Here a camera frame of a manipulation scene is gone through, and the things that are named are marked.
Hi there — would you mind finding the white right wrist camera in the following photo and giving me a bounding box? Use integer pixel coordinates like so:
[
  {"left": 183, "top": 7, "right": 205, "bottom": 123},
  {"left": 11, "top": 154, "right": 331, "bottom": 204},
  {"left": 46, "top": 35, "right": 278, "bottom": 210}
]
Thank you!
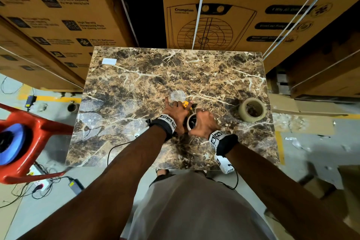
[{"left": 214, "top": 154, "right": 235, "bottom": 175}]

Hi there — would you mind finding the person's grey shirt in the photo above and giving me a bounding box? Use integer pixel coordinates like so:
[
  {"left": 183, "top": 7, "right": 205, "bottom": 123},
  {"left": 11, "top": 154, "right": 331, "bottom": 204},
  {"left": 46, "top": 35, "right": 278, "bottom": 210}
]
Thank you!
[{"left": 128, "top": 172, "right": 279, "bottom": 240}]

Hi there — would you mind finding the red plastic chair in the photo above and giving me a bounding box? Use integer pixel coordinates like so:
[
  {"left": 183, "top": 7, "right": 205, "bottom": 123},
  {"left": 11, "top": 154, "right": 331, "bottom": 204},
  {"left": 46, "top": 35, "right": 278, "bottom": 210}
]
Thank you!
[{"left": 0, "top": 103, "right": 74, "bottom": 185}]

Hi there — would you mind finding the strapped brown carton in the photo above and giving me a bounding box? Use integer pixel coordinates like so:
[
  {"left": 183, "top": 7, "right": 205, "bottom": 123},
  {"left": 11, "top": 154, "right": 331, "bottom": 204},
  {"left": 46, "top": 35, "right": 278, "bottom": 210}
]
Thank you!
[{"left": 286, "top": 40, "right": 360, "bottom": 98}]

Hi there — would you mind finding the flat cardboard sheet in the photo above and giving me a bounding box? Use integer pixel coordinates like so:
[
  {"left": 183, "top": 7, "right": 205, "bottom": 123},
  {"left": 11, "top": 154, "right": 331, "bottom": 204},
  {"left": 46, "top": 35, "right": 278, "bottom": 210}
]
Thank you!
[{"left": 268, "top": 93, "right": 349, "bottom": 136}]

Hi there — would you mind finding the yellow black tape dispenser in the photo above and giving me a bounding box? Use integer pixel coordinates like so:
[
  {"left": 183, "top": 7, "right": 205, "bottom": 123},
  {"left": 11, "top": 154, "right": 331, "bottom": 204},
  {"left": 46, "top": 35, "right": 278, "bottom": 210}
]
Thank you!
[{"left": 181, "top": 101, "right": 199, "bottom": 131}]

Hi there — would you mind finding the person's right hand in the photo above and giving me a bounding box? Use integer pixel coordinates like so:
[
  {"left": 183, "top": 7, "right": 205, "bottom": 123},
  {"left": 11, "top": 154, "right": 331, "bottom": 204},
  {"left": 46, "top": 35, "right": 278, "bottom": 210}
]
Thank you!
[{"left": 187, "top": 109, "right": 221, "bottom": 140}]

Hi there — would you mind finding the white packing strap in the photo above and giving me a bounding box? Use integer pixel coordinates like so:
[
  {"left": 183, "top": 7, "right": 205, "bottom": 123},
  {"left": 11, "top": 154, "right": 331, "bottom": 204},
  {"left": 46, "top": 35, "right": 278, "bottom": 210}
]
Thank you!
[{"left": 192, "top": 0, "right": 209, "bottom": 50}]

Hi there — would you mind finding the person's left hand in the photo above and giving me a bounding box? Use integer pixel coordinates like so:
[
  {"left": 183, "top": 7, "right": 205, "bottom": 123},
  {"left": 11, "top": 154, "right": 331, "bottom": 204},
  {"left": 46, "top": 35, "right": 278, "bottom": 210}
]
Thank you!
[{"left": 164, "top": 97, "right": 194, "bottom": 135}]

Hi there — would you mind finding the clear tape roll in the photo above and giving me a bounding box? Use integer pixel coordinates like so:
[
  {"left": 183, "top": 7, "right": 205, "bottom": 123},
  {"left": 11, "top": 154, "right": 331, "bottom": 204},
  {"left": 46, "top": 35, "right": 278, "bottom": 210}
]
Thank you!
[{"left": 238, "top": 97, "right": 267, "bottom": 123}]

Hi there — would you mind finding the printed appliance carton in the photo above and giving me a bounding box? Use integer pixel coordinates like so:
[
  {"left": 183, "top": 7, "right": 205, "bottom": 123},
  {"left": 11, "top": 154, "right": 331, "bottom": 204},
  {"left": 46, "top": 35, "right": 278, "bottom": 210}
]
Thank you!
[{"left": 0, "top": 17, "right": 85, "bottom": 91}]

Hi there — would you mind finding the white tape core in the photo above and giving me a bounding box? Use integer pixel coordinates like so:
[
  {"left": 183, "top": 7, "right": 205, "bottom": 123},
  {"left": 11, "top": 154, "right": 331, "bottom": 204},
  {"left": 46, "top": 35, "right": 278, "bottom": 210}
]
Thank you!
[{"left": 186, "top": 113, "right": 199, "bottom": 131}]

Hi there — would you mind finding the person's right forearm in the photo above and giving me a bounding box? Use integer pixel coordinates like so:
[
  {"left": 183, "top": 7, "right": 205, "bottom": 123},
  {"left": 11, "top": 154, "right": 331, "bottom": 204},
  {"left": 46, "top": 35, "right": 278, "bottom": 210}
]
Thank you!
[{"left": 225, "top": 142, "right": 360, "bottom": 240}]

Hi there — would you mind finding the person's left forearm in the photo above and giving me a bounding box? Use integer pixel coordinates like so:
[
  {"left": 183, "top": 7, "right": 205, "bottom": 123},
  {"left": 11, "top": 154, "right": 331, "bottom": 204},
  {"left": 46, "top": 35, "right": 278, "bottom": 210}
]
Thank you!
[{"left": 16, "top": 126, "right": 168, "bottom": 240}]

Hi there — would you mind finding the black label appliance carton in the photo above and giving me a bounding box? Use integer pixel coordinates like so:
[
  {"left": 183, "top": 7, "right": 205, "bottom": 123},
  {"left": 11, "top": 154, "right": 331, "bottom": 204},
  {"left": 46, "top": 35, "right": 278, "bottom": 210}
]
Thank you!
[{"left": 0, "top": 0, "right": 135, "bottom": 80}]

